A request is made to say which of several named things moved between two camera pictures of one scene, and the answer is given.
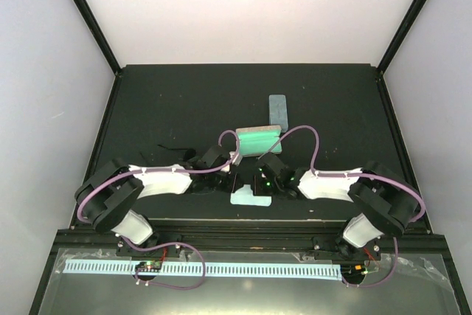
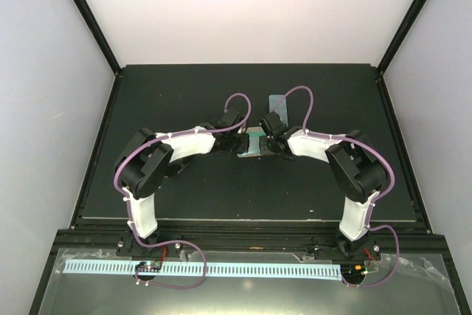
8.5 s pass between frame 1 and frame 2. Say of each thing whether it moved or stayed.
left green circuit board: stayed
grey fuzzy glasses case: stayed
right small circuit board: stayed
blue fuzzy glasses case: stayed
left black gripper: moved
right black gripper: moved
